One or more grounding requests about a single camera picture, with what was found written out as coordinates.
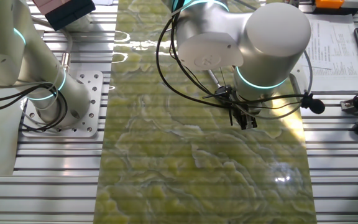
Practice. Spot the short black clock hand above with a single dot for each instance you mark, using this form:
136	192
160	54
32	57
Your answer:
211	96

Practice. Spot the printed white paper sheet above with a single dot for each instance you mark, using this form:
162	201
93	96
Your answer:
322	46
346	71

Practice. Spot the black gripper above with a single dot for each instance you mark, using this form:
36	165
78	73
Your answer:
242	111

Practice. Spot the orange and grey device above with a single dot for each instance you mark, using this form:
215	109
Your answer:
329	3

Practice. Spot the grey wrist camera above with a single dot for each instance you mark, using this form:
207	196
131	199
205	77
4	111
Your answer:
297	79

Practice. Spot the pink cardboard box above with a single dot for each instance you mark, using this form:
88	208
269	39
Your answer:
47	4

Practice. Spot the green marble pattern mat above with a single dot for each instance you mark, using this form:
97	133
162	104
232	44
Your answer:
182	171

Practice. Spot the black C-clamp with steel screw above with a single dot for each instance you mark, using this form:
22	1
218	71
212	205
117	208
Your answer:
213	78

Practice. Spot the thin black second hand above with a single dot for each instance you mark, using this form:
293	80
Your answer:
222	77

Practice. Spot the white instruction paper sheet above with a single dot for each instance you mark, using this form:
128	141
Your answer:
103	2

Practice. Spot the black clock movement box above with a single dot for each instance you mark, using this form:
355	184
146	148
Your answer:
224	92

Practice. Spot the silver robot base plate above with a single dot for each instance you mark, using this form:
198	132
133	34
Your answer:
90	124

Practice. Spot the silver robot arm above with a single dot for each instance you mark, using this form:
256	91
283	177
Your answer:
272	40

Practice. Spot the dark blue cardboard box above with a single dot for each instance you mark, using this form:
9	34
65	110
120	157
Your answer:
70	15

